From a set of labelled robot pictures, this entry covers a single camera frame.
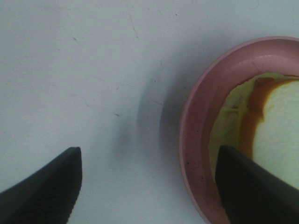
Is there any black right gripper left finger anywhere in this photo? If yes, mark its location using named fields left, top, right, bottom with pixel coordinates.
left=0, top=147, right=82, bottom=224

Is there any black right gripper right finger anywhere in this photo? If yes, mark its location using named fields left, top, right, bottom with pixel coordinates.
left=215, top=146, right=299, bottom=224

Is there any white bread sandwich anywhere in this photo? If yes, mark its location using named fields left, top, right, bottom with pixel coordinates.
left=208, top=73, right=299, bottom=188

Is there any pink round plate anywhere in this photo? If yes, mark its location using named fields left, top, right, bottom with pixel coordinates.
left=179, top=36, right=299, bottom=224

